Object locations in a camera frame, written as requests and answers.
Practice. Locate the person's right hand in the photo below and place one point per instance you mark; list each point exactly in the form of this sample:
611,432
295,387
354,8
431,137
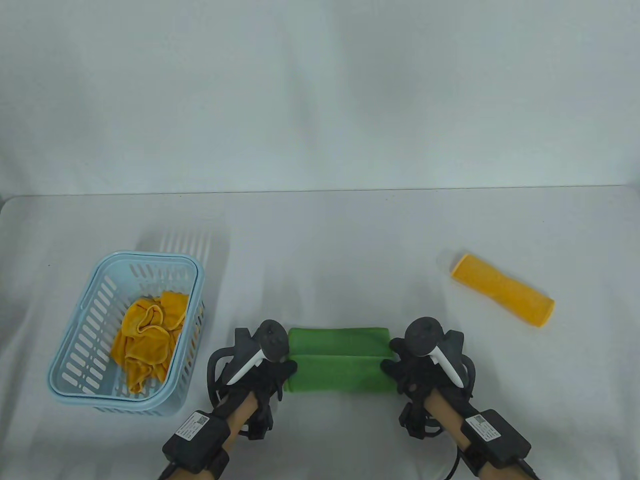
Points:
410,375

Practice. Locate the person's left hand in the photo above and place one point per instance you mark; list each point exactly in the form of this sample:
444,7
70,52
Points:
272,380

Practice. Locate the green towel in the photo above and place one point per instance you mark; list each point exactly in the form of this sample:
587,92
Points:
340,360

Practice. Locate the yellow square towel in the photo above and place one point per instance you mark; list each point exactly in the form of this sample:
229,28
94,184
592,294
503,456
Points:
505,290

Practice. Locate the orange cloth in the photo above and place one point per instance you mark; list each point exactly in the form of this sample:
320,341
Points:
145,335

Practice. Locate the black and white controller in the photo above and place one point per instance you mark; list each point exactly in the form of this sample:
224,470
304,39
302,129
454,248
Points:
425,337
272,340

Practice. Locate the black sensor box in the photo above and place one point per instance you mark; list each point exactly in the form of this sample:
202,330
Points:
497,435
197,440

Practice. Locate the light blue plastic basket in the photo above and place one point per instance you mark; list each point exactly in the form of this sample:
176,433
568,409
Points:
75,345

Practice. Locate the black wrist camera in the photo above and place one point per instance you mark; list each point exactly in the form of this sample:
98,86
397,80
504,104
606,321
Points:
260,425
415,422

